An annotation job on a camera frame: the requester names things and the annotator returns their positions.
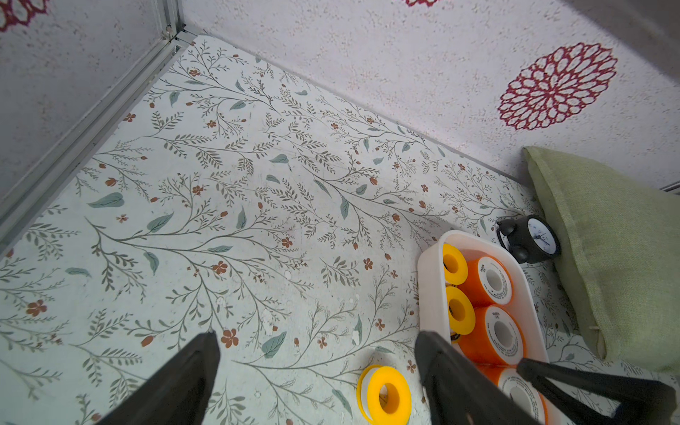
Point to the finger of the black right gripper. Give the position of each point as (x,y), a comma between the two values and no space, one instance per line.
(639,401)

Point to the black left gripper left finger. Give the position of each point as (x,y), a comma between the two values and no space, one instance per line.
(179,392)

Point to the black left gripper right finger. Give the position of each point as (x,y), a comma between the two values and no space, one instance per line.
(457,392)

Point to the orange white tape roll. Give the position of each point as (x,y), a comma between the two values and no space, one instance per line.
(488,283)
(520,391)
(495,340)

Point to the yellow tape roll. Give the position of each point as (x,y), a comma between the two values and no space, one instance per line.
(383,396)
(456,271)
(461,312)

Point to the white plastic storage box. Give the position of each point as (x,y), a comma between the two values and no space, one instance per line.
(432,298)

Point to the green square pillow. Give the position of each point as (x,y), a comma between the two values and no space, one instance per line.
(619,261)

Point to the black round alarm clock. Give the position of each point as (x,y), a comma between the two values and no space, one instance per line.
(529,239)

